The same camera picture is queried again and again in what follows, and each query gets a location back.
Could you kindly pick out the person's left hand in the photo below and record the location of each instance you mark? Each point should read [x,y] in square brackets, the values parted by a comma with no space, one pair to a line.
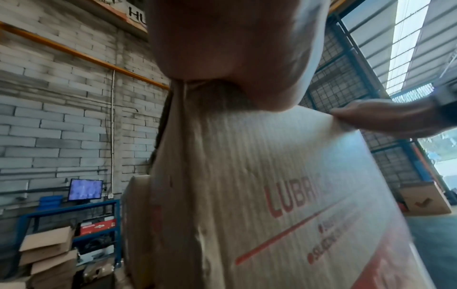
[228,42]

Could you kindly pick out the person's right hand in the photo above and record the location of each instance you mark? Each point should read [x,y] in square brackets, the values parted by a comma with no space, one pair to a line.
[389,118]

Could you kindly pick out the large cardboard box red print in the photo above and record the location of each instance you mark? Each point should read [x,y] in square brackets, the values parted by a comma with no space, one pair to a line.
[271,197]

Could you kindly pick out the cardboard box with check mark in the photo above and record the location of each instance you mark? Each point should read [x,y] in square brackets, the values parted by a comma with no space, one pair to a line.
[426,199]

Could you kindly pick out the white sign black letters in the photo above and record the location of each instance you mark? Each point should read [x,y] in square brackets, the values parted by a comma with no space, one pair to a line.
[137,15]

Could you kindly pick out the plain cardboard box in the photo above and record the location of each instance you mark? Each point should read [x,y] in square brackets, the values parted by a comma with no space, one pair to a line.
[137,225]

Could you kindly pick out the black computer monitor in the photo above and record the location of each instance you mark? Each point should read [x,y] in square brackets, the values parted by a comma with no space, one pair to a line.
[85,189]

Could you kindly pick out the red flat carton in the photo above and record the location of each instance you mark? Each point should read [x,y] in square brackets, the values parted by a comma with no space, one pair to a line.
[97,226]

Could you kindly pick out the blue plastic bin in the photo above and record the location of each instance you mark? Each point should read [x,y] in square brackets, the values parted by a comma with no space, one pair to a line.
[51,202]

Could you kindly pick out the open brown cardboard box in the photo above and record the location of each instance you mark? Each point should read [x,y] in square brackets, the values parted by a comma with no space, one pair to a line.
[53,268]
[46,242]

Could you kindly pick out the white wall conduit pipe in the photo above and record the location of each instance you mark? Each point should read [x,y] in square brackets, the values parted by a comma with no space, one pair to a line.
[112,127]

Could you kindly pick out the orange metal wall beam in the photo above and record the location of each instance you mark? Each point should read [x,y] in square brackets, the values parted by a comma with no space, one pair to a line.
[82,56]

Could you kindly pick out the blue metal frame table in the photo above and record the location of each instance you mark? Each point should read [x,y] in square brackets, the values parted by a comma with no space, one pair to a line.
[71,210]

